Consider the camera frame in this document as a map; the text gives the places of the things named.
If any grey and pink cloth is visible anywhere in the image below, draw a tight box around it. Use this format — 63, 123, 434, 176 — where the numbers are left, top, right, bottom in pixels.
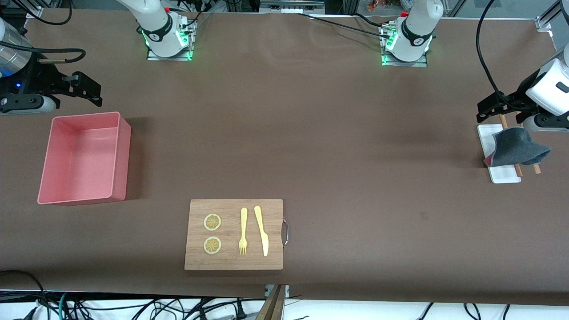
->
484, 127, 552, 168

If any white rectangular tray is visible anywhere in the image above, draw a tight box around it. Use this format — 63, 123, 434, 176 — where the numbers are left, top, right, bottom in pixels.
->
477, 124, 522, 184

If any pink plastic bin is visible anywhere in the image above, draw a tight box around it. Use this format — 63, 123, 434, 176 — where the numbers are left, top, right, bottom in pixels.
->
37, 111, 132, 206

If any yellow plastic fork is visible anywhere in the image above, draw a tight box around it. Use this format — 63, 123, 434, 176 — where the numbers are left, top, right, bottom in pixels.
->
239, 207, 248, 256

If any grey electronics box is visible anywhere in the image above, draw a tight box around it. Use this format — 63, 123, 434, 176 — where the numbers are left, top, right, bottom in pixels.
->
260, 0, 325, 14

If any wooden cutting board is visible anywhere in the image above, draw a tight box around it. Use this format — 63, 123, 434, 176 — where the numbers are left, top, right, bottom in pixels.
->
184, 199, 289, 271

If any yellow plastic knife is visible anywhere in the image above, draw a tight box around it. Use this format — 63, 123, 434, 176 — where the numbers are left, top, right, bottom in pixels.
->
254, 205, 269, 257

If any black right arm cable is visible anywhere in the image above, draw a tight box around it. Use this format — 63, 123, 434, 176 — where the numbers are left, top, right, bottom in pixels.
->
0, 41, 87, 64

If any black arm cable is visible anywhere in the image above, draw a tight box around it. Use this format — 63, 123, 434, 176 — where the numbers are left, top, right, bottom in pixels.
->
0, 41, 87, 64
476, 0, 512, 96

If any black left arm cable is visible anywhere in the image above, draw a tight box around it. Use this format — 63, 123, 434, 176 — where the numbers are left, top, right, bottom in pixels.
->
476, 0, 512, 96

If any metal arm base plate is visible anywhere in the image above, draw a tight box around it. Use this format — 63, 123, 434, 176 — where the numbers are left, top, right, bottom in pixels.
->
147, 17, 194, 62
381, 22, 429, 68

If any small metal bracket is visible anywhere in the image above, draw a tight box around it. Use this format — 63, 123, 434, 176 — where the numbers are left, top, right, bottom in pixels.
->
264, 284, 290, 299

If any brown wooden post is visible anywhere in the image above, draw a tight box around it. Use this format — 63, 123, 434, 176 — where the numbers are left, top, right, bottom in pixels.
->
257, 284, 286, 320

